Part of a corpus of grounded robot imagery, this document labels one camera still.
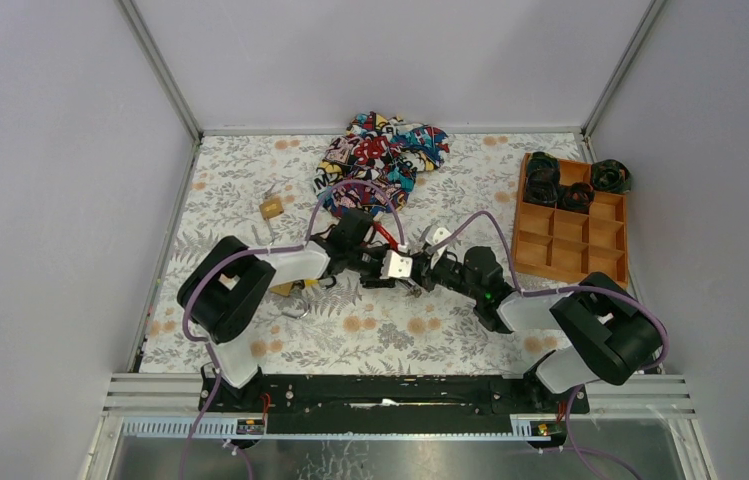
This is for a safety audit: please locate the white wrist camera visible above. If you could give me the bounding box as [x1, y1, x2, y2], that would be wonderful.
[420, 225, 451, 267]
[380, 244, 413, 279]

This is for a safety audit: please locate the brass padlock near centre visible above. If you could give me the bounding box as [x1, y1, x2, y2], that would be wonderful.
[269, 281, 303, 297]

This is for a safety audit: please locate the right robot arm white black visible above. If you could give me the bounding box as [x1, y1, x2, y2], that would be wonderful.
[411, 246, 667, 412]

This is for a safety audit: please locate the open steel shackle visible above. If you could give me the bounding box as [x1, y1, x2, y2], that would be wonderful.
[280, 297, 311, 320]

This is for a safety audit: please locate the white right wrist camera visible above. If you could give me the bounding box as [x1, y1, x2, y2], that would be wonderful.
[420, 225, 451, 267]

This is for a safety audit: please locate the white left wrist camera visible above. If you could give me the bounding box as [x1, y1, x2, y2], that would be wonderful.
[380, 244, 413, 279]

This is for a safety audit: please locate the colourful comic print cloth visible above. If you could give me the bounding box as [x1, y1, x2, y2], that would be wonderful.
[311, 111, 451, 216]

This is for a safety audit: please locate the brass padlock upper left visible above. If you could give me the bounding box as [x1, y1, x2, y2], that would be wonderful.
[259, 190, 284, 221]

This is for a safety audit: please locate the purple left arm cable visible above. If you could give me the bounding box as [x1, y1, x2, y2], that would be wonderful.
[177, 178, 408, 480]

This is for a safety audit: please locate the dark rolled fabric small centre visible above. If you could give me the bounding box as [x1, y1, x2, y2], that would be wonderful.
[557, 182, 595, 214]

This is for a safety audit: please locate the brass padlock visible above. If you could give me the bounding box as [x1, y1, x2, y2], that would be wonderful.
[269, 281, 303, 297]
[259, 190, 284, 221]

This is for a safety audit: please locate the orange wooden compartment tray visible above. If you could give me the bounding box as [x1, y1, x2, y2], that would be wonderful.
[512, 153, 630, 288]

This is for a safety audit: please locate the dark rolled fabric middle left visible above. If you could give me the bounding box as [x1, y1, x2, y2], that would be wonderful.
[523, 177, 560, 208]

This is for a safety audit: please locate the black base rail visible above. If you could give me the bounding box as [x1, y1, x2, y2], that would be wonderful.
[198, 373, 590, 435]

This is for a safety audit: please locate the red cable lock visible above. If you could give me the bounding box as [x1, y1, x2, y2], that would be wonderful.
[373, 222, 400, 251]

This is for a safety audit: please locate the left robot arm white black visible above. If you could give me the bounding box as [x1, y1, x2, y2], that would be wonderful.
[177, 210, 411, 411]

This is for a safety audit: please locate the dark rolled fabric top left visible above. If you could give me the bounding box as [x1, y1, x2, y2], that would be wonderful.
[526, 151, 560, 184]

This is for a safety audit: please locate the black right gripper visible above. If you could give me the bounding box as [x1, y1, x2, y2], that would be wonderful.
[409, 249, 483, 302]

